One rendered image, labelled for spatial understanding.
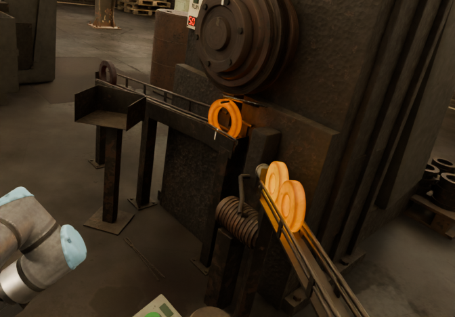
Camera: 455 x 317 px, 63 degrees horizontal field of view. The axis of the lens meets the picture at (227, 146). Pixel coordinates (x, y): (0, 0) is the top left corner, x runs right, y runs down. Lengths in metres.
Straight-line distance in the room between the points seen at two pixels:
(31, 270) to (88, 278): 0.95
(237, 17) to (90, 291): 1.28
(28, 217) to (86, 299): 0.95
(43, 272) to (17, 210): 0.15
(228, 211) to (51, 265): 0.73
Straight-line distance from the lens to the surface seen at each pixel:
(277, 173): 1.23
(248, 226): 1.37
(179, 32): 4.34
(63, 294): 1.80
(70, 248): 0.88
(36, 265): 0.91
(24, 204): 0.88
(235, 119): 1.55
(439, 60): 2.01
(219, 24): 1.44
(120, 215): 2.21
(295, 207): 1.07
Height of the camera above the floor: 1.30
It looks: 24 degrees down
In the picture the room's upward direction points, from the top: 11 degrees clockwise
